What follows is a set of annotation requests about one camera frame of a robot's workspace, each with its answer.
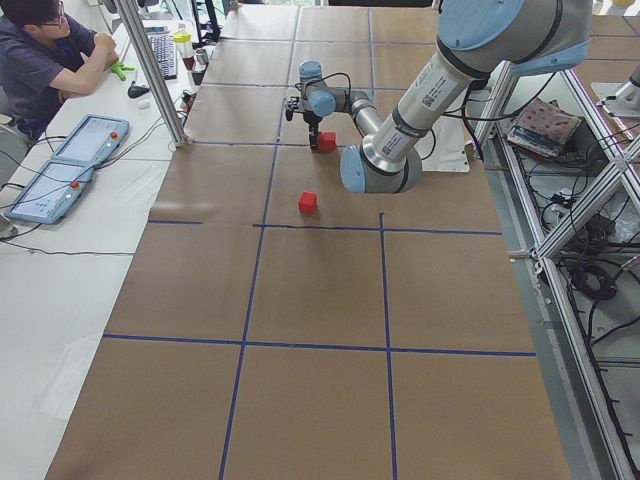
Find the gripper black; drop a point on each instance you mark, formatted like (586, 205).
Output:
(313, 120)

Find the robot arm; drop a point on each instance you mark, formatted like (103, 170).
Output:
(473, 38)

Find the steel cup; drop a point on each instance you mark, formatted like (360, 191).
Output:
(201, 56)

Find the yellow lid bottle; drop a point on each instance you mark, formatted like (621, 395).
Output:
(182, 41)

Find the black keyboard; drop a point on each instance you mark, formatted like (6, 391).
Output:
(165, 54)

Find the computer mouse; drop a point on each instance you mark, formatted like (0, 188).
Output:
(136, 91)

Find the green plastic tool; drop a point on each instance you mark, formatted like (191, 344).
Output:
(120, 70)

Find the upper teach pendant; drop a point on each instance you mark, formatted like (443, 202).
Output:
(93, 141)

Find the teach pendant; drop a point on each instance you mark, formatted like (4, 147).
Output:
(51, 193)
(93, 141)

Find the stack of cloth books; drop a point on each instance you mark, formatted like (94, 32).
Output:
(542, 130)

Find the lower teach pendant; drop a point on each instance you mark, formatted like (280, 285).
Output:
(51, 193)

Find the seated person dark shirt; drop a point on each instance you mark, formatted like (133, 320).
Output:
(47, 56)

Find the white camera stand base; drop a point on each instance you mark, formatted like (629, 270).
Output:
(443, 150)

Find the aluminium profile post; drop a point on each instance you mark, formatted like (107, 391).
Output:
(128, 12)

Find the aluminium table frame rail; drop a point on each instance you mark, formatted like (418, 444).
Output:
(574, 220)

